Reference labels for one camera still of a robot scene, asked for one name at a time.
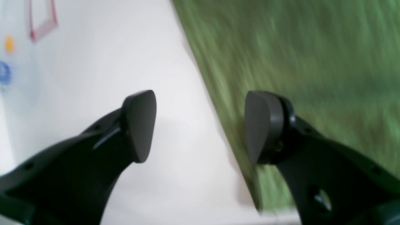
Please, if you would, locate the olive green T-shirt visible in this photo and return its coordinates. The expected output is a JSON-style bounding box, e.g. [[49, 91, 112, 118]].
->
[[173, 0, 400, 211]]

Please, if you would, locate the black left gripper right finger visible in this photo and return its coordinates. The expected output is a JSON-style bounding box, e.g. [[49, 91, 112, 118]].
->
[[245, 91, 400, 225]]

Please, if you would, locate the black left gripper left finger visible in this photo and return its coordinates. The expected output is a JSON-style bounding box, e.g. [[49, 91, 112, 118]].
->
[[0, 90, 156, 225]]

